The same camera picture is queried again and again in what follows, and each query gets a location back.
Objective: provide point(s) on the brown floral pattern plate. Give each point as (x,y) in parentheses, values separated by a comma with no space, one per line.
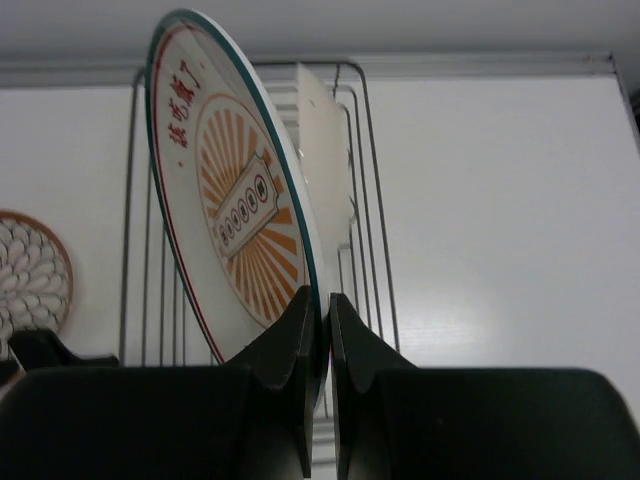
(324,159)

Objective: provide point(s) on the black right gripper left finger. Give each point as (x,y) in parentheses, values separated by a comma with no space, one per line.
(249,418)

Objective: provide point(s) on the black wire dish rack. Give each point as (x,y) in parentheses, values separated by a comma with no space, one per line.
(156,324)

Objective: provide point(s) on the sunburst pattern plate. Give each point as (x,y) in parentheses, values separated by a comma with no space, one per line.
(235,204)

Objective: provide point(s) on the brown lattice pattern plate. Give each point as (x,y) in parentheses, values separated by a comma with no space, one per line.
(37,281)

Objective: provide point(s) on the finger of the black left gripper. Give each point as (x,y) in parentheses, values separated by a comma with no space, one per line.
(37,349)

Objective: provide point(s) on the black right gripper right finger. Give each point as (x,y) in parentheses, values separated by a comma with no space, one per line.
(394,420)

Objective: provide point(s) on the aluminium table frame rail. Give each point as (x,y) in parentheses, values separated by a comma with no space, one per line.
(123,70)

